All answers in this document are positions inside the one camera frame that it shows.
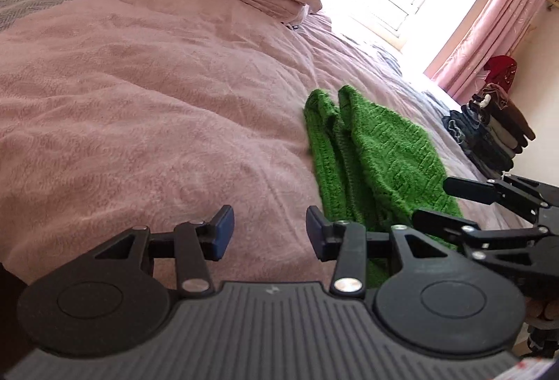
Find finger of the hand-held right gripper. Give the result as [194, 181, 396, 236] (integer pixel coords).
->
[412, 208, 559, 290]
[443, 173, 559, 229]

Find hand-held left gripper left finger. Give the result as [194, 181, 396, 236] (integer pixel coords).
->
[94, 205, 235, 299]

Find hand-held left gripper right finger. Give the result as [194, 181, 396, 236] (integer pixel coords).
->
[305, 205, 460, 300]

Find green knit sweater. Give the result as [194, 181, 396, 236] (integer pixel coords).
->
[303, 84, 464, 290]

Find stack of folded clothes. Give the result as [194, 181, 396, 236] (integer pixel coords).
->
[441, 82, 536, 178]

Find red cloth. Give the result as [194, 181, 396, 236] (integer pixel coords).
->
[482, 55, 518, 92]

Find pink and grey textured blanket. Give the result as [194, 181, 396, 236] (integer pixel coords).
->
[0, 0, 527, 290]

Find pink curtain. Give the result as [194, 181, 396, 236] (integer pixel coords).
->
[425, 0, 552, 105]

